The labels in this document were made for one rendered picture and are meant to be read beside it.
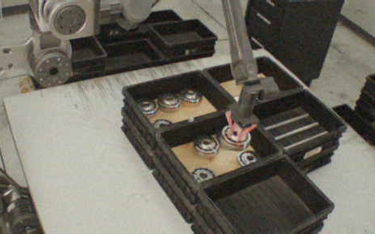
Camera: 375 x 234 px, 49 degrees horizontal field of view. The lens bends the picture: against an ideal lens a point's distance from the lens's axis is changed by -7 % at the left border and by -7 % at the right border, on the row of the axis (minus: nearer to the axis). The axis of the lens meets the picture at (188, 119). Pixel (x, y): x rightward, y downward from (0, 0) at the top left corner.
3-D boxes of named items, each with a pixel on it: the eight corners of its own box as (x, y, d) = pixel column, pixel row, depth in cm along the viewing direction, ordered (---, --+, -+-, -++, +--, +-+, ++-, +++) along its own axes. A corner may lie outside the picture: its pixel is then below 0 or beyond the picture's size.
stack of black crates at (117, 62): (106, 112, 290) (107, 70, 268) (92, 88, 309) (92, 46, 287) (159, 100, 307) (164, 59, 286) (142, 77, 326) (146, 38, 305)
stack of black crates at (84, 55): (49, 126, 271) (44, 67, 243) (38, 99, 291) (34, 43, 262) (106, 113, 289) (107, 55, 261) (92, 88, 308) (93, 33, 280)
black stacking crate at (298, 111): (276, 174, 171) (285, 153, 163) (234, 128, 189) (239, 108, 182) (340, 145, 189) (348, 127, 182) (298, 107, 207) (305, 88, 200)
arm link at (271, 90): (231, 69, 143) (245, 63, 135) (259, 65, 148) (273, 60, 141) (238, 105, 143) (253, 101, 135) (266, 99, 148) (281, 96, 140)
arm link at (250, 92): (240, 80, 138) (249, 91, 134) (257, 78, 141) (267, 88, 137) (234, 97, 142) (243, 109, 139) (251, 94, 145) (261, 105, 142)
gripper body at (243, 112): (241, 105, 151) (246, 88, 146) (258, 124, 144) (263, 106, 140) (225, 109, 147) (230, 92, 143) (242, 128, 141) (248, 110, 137)
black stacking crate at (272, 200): (240, 273, 133) (248, 254, 126) (192, 210, 151) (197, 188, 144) (324, 227, 152) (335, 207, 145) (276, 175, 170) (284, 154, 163)
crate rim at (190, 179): (195, 192, 145) (196, 187, 144) (153, 136, 164) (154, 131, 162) (283, 157, 164) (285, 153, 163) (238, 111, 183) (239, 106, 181)
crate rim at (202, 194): (246, 257, 127) (249, 253, 125) (195, 192, 145) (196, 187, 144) (334, 210, 146) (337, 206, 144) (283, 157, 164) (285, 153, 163)
